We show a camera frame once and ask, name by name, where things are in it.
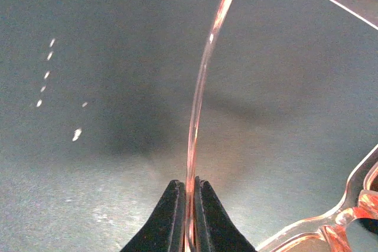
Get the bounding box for brown sunglasses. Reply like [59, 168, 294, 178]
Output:
[183, 0, 377, 251]

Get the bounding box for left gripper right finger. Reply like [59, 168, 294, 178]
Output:
[194, 176, 256, 252]

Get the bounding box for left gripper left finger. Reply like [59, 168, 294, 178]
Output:
[122, 180, 185, 252]

